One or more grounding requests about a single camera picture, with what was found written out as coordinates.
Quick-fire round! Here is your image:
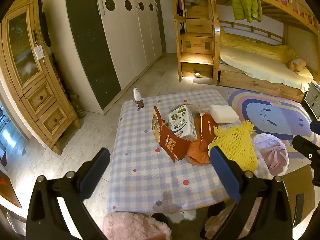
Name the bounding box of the orange board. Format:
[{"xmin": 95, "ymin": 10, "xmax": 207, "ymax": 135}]
[{"xmin": 0, "ymin": 170, "xmax": 23, "ymax": 209}]

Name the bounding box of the yellow pillow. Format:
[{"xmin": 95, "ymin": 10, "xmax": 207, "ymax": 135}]
[{"xmin": 297, "ymin": 65, "xmax": 314, "ymax": 80}]

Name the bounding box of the orange knitted glove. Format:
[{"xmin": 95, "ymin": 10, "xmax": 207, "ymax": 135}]
[{"xmin": 187, "ymin": 114, "xmax": 212, "ymax": 166}]

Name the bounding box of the red printed wrapper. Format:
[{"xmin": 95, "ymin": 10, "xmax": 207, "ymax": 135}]
[{"xmin": 200, "ymin": 113, "xmax": 220, "ymax": 152}]

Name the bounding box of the yellow blanket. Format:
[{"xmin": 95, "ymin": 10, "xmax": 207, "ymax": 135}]
[{"xmin": 219, "ymin": 27, "xmax": 298, "ymax": 63}]

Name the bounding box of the checked tablecloth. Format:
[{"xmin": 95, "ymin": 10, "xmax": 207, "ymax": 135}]
[{"xmin": 107, "ymin": 89, "xmax": 270, "ymax": 214}]

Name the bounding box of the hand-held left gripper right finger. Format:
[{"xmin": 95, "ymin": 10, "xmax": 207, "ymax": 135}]
[{"xmin": 200, "ymin": 145, "xmax": 293, "ymax": 240}]

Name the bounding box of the pink fluffy stool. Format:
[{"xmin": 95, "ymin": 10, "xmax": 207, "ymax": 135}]
[{"xmin": 102, "ymin": 211, "xmax": 173, "ymax": 240}]

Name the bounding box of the pink trash bag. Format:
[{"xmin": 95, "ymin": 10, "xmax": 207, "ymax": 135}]
[{"xmin": 252, "ymin": 133, "xmax": 290, "ymax": 177}]

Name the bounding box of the torn red paper bag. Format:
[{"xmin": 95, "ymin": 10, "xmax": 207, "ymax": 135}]
[{"xmin": 151, "ymin": 101, "xmax": 192, "ymax": 163}]

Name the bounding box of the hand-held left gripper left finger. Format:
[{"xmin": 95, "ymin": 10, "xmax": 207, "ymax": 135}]
[{"xmin": 26, "ymin": 147, "xmax": 110, "ymax": 240}]

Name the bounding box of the wooden glass-door cabinet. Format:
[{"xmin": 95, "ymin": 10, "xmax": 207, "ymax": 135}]
[{"xmin": 0, "ymin": 0, "xmax": 80, "ymax": 155}]

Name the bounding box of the cardboard box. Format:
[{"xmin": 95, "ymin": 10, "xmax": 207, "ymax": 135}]
[{"xmin": 281, "ymin": 164, "xmax": 317, "ymax": 228}]

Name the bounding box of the tan teddy bear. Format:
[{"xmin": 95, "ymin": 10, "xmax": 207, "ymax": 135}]
[{"xmin": 286, "ymin": 58, "xmax": 307, "ymax": 71}]

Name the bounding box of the wooden staircase with drawers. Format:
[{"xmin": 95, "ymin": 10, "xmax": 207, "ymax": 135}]
[{"xmin": 173, "ymin": 0, "xmax": 220, "ymax": 82}]

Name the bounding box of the pale yellow bedsheet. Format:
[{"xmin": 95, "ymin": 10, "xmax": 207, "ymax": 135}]
[{"xmin": 219, "ymin": 45, "xmax": 317, "ymax": 93}]

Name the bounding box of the yellow foam net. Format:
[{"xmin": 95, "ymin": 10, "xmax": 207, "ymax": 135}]
[{"xmin": 209, "ymin": 120, "xmax": 258, "ymax": 172}]

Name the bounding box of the clear plastic wrapper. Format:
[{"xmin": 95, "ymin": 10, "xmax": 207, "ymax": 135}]
[{"xmin": 186, "ymin": 104, "xmax": 213, "ymax": 115}]

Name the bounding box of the wooden bunk bed frame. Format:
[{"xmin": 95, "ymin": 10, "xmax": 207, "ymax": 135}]
[{"xmin": 206, "ymin": 0, "xmax": 320, "ymax": 103}]

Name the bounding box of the pastel rainbow rug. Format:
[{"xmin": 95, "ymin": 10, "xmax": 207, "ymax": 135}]
[{"xmin": 227, "ymin": 89, "xmax": 320, "ymax": 159}]

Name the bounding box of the white wardrobe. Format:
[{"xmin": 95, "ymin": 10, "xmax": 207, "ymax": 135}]
[{"xmin": 64, "ymin": 0, "xmax": 167, "ymax": 115}]

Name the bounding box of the brown spray bottle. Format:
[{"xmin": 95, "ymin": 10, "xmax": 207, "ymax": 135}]
[{"xmin": 132, "ymin": 87, "xmax": 145, "ymax": 110}]

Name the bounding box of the grey nightstand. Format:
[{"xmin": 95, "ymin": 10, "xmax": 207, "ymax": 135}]
[{"xmin": 301, "ymin": 82, "xmax": 320, "ymax": 120}]

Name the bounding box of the white foam block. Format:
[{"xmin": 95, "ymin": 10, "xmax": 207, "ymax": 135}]
[{"xmin": 209, "ymin": 104, "xmax": 240, "ymax": 124}]

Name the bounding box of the white green milk carton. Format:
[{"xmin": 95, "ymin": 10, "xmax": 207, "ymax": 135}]
[{"xmin": 168, "ymin": 104, "xmax": 198, "ymax": 142}]

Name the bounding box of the green puffer jacket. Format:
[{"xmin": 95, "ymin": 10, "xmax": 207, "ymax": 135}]
[{"xmin": 230, "ymin": 0, "xmax": 263, "ymax": 23}]

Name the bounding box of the white paper tag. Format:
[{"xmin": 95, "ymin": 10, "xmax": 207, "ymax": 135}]
[{"xmin": 33, "ymin": 45, "xmax": 45, "ymax": 61}]

